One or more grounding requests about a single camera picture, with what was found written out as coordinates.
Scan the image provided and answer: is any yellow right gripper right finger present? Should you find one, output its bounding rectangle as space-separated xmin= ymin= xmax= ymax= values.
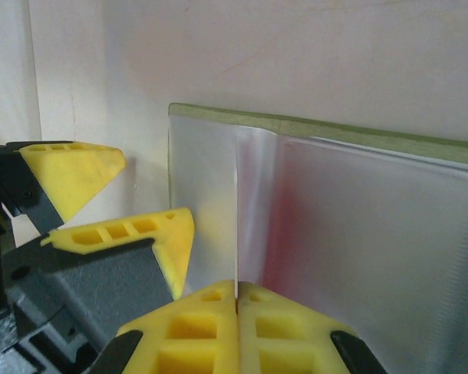
xmin=236 ymin=280 xmax=387 ymax=374

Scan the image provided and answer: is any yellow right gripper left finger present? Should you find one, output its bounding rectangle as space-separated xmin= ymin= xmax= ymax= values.
xmin=89 ymin=278 xmax=241 ymax=374

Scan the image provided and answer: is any green card holder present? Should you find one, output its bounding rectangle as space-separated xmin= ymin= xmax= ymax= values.
xmin=166 ymin=101 xmax=468 ymax=374

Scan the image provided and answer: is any red white april card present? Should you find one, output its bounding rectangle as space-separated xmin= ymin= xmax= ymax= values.
xmin=232 ymin=167 xmax=241 ymax=305

